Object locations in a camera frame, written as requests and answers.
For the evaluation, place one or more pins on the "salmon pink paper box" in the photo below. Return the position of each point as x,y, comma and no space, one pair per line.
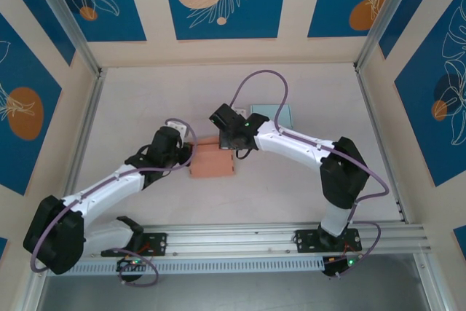
213,165

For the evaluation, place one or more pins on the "light blue paper box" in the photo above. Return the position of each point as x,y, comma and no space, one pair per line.
267,114

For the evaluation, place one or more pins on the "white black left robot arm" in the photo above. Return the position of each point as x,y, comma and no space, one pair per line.
116,180

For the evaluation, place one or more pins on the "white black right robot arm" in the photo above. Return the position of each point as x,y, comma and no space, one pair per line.
291,140

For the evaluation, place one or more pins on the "small control circuit board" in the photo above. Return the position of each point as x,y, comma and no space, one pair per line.
133,263
333,267

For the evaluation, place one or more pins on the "grey metal sheet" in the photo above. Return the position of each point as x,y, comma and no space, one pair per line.
233,294

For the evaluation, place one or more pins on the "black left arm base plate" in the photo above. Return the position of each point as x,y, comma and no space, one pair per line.
158,243

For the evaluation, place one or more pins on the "aluminium mounting rail beam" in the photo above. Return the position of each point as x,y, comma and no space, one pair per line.
225,240

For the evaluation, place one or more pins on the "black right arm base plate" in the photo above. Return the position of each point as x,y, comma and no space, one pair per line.
306,240

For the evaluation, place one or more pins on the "aluminium frame post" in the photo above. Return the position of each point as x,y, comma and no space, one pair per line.
65,16
386,8

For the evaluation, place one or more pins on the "aluminium frame strut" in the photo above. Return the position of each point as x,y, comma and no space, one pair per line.
31,294
433,285

